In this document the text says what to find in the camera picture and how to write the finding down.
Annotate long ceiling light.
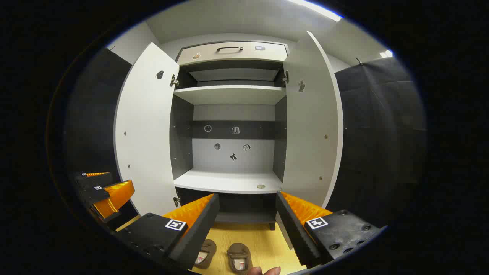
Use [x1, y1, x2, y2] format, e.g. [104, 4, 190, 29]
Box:
[287, 0, 343, 22]

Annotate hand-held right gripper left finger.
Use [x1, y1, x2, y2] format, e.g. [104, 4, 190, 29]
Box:
[115, 193, 221, 271]

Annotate black backdrop cloth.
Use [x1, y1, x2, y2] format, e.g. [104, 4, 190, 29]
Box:
[327, 57, 427, 230]
[63, 48, 132, 230]

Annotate beige cabinet drawer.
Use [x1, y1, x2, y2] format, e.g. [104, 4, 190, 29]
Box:
[176, 41, 289, 66]

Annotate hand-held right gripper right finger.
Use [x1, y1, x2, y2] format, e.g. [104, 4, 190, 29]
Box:
[276, 191, 382, 268]

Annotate brown fuzzy shoe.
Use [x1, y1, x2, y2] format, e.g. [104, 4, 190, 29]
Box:
[227, 243, 253, 274]
[194, 239, 217, 269]

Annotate white shoe cabinet door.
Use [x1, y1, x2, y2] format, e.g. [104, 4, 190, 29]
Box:
[114, 42, 181, 216]
[281, 31, 344, 209]

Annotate white shoe cabinet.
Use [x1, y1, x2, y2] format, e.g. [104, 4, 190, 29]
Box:
[170, 40, 291, 231]

